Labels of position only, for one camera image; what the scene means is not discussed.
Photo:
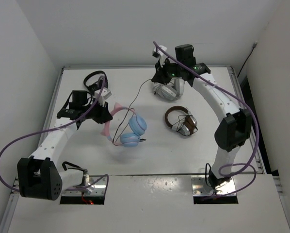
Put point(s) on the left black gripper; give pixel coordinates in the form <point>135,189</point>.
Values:
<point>104,115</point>

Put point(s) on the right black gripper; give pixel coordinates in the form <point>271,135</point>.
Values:
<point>160,75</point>

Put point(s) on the pink blue cat-ear headphones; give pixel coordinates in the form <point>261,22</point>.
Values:
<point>136,123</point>

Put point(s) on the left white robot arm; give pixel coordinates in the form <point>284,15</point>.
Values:
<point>42,175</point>

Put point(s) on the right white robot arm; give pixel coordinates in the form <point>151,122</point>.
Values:
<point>234,122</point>

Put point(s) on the white grey headphones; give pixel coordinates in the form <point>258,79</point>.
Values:
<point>171,91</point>

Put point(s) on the brown silver headphones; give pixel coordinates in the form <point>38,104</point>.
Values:
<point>186,124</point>

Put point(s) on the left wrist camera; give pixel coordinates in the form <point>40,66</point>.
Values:
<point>102,95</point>

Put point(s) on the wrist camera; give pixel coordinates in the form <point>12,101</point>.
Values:
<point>102,95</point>
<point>161,57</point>

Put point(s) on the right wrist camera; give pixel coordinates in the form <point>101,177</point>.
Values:
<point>161,57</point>

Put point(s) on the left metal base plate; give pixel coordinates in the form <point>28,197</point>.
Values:
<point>97,187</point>

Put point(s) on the metal base plate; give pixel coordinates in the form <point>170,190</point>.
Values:
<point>201,189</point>
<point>97,187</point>

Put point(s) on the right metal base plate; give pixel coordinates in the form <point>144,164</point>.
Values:
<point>201,189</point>

